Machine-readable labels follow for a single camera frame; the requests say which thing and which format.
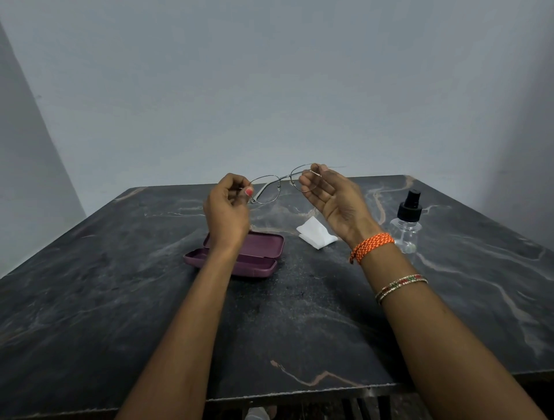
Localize person's left hand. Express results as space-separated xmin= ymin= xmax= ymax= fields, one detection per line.
xmin=203 ymin=173 xmax=254 ymax=252

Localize person's right hand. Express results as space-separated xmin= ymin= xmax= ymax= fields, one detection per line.
xmin=299 ymin=163 xmax=383 ymax=248

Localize silver wire-frame eyeglasses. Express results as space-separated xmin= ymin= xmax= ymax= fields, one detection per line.
xmin=240 ymin=164 xmax=347 ymax=205

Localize person's right forearm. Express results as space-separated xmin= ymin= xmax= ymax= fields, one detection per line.
xmin=349 ymin=233 xmax=547 ymax=420

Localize person's left forearm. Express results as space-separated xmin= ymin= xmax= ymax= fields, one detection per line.
xmin=114 ymin=242 xmax=241 ymax=420

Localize white cleaning cloth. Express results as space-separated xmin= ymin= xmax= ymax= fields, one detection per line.
xmin=296 ymin=216 xmax=338 ymax=250

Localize purple eyeglasses case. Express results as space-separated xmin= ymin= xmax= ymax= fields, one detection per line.
xmin=183 ymin=230 xmax=285 ymax=278

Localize orange thread wristband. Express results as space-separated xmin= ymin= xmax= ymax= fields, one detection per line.
xmin=349 ymin=232 xmax=395 ymax=265

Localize clear spray bottle black cap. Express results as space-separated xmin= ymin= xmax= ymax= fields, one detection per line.
xmin=388 ymin=189 xmax=423 ymax=254

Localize beaded bangle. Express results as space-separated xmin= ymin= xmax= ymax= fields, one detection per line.
xmin=375 ymin=274 xmax=428 ymax=305

